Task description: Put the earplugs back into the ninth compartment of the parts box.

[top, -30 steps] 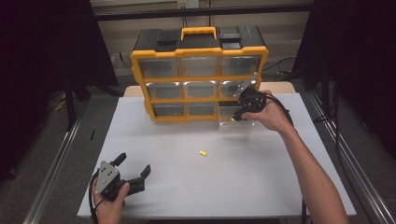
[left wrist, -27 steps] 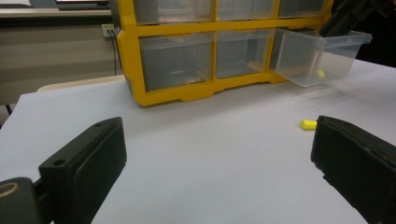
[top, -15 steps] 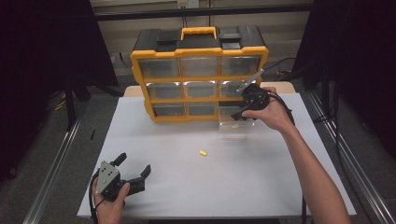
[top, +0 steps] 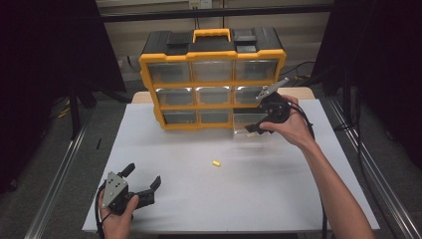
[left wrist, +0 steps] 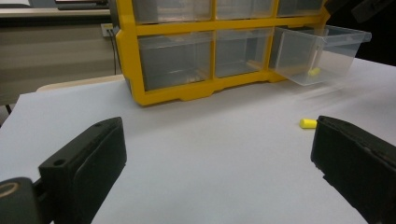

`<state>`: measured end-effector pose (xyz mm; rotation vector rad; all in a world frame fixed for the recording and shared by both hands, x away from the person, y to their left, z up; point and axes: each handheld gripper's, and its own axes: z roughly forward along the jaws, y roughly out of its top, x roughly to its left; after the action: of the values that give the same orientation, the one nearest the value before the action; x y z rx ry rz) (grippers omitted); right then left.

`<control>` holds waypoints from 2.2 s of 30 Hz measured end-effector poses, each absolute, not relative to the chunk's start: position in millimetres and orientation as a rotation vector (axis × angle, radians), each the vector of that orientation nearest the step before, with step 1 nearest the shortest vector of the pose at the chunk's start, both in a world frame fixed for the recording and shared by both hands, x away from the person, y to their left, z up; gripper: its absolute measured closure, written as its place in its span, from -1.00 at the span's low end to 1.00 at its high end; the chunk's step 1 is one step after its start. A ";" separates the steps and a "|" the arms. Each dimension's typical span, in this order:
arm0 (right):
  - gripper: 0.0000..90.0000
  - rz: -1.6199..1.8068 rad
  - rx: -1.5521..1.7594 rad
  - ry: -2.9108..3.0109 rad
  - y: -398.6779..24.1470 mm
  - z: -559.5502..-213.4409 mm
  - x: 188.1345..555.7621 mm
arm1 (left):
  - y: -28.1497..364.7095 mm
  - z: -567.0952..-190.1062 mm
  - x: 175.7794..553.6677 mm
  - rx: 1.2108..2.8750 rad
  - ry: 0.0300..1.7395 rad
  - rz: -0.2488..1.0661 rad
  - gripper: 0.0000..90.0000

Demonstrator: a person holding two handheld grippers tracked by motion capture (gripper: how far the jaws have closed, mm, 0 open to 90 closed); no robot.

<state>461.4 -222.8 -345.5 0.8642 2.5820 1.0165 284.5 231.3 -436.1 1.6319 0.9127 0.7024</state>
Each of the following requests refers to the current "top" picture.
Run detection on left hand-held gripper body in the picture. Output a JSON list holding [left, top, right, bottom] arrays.
[[101, 170, 157, 216]]

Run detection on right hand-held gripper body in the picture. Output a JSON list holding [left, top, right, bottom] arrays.
[[255, 77, 294, 125]]

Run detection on clear plastic drawer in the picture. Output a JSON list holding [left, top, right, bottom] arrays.
[[231, 113, 277, 144]]

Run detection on yellow black organizer cabinet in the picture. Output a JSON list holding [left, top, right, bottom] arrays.
[[138, 28, 288, 131]]

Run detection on person's right hand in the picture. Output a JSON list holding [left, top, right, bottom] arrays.
[[260, 95, 317, 151]]

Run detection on person's left hand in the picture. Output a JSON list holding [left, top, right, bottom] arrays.
[[98, 188, 140, 239]]

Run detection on white table cover sheet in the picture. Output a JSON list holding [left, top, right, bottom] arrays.
[[82, 99, 381, 234]]

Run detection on rows of transparent bins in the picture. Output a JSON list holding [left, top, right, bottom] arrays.
[[147, 59, 279, 125]]

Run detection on black curtain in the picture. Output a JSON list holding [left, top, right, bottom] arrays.
[[312, 0, 422, 168], [0, 0, 127, 194]]

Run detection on black horizontal bar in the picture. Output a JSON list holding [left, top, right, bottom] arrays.
[[99, 4, 333, 24]]

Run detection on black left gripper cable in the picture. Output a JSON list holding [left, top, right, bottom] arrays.
[[94, 181, 112, 239]]

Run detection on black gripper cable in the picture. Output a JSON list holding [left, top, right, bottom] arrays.
[[94, 181, 112, 239], [288, 101, 328, 239]]

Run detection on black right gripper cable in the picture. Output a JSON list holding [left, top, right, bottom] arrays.
[[288, 101, 328, 239]]

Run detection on black floor cable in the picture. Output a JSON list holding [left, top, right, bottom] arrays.
[[280, 60, 317, 77]]

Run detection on metal floor rail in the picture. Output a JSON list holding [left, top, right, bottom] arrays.
[[326, 97, 422, 239], [24, 109, 95, 239]]

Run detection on black stand post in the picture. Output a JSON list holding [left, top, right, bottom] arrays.
[[67, 83, 83, 140]]

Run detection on white wall socket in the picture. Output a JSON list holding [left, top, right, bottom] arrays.
[[188, 0, 213, 10]]

